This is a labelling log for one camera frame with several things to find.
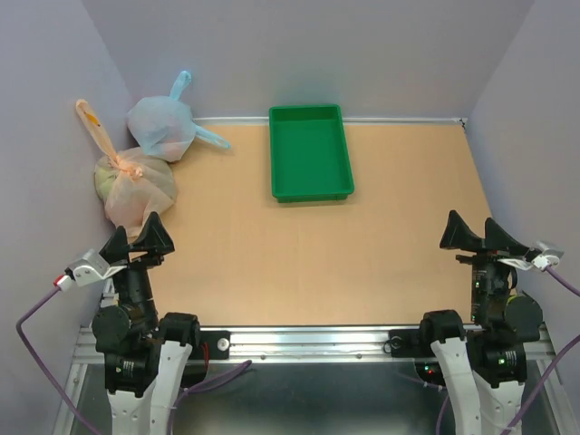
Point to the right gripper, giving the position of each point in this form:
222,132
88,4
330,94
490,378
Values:
457,233

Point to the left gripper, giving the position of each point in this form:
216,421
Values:
155,236

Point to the orange plastic bag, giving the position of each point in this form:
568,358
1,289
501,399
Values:
130,184

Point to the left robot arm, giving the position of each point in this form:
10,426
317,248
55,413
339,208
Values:
145,354

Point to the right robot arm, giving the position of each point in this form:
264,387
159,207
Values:
485,371

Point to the blue plastic bag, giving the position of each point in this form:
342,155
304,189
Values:
164,127

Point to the green plastic tray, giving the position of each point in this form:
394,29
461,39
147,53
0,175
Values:
309,155

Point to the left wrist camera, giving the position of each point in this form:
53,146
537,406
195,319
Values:
89,269

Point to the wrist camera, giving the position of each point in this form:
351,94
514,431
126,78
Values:
541,256
89,269

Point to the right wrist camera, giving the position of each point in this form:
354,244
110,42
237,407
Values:
541,256

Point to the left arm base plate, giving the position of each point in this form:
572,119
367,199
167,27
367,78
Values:
214,345

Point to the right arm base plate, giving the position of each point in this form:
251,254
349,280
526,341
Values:
405,343

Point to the aluminium mounting rail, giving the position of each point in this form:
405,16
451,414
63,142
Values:
308,344

